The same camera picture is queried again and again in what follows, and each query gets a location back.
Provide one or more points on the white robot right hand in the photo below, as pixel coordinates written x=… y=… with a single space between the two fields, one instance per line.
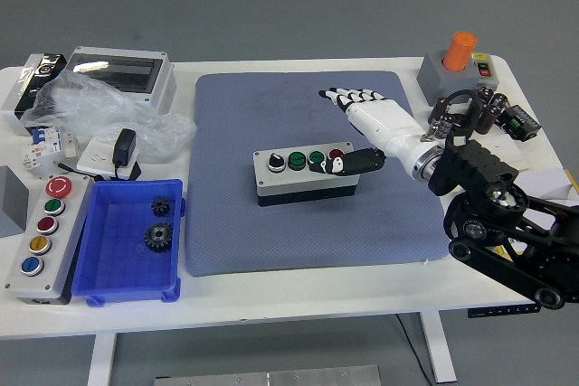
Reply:
x=384 y=124

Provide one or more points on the grey four-button control box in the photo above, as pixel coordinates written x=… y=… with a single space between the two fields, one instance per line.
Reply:
x=289 y=185

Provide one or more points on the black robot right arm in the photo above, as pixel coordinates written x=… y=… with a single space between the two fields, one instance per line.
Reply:
x=475 y=164

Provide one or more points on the grey five-button control box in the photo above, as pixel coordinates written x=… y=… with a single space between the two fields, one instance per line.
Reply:
x=54 y=277

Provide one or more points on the black cylindrical capacitor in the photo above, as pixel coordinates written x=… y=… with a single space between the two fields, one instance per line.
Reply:
x=500 y=101
x=490 y=118
x=448 y=123
x=486 y=93
x=436 y=112

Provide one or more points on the grey square base block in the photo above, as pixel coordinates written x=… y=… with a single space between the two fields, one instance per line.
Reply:
x=434 y=78

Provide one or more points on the orange cylinder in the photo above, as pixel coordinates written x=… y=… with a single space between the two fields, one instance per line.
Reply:
x=459 y=51

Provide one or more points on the black module green terminal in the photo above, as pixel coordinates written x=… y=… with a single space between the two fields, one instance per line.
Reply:
x=520 y=123

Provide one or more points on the blue-grey fabric mat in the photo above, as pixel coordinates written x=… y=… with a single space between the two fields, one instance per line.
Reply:
x=253 y=241

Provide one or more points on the black table control panel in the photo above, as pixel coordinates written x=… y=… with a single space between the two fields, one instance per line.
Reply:
x=504 y=309

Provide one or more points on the grey distribution box dark window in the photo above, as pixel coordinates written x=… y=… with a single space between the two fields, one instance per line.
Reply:
x=158 y=83

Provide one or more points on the white table leg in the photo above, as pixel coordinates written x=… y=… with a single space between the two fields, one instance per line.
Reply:
x=101 y=359
x=439 y=350

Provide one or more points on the small black gear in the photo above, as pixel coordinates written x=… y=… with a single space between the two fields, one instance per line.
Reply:
x=159 y=206

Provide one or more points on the large black gear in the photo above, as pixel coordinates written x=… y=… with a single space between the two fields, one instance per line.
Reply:
x=158 y=236

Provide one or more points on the black power adapter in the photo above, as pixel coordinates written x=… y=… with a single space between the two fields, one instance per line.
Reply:
x=124 y=146

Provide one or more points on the clear plastic bag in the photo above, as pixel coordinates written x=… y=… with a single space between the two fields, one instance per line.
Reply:
x=90 y=106

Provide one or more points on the blue plastic bin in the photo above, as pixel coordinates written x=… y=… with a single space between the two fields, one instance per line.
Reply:
x=117 y=268

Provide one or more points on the white blue circuit breaker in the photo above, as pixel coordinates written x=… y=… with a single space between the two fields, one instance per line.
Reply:
x=43 y=146

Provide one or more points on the white box shiny black panel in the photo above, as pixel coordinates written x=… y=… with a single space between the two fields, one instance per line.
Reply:
x=11 y=92

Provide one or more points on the grey metal block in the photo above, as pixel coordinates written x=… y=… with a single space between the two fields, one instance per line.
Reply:
x=11 y=196

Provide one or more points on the white switch box red button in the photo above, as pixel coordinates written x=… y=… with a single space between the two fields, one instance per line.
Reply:
x=484 y=70

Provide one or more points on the white wall switch plate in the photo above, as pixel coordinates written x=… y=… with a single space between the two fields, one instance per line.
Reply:
x=511 y=148

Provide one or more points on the white wall socket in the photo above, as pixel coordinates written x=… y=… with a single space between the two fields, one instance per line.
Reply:
x=95 y=155

